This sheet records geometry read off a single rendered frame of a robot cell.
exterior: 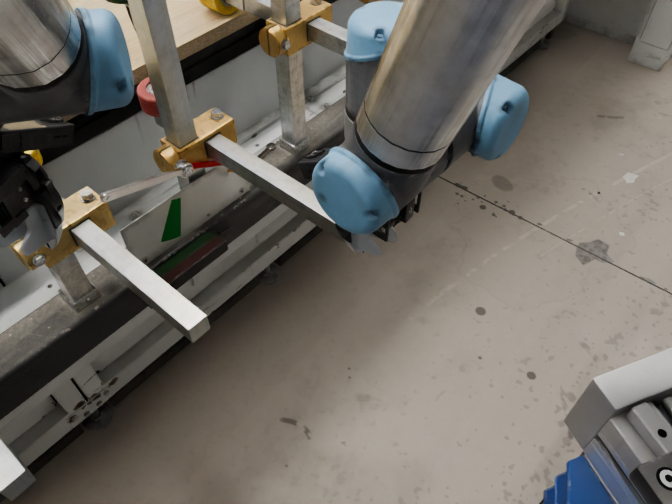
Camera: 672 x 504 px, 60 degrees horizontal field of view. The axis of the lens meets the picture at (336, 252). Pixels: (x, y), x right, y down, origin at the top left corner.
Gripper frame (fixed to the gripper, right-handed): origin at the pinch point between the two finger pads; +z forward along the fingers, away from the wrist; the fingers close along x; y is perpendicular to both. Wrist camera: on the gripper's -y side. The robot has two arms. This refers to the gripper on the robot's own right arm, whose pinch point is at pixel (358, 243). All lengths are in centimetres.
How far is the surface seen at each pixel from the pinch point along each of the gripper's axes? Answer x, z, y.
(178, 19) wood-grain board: 17, -8, -58
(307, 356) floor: 15, 83, -28
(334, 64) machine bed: 56, 19, -53
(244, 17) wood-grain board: 27, -7, -51
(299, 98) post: 21.3, 0.6, -31.5
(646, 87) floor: 210, 83, -6
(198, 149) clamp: -3.1, -2.9, -30.7
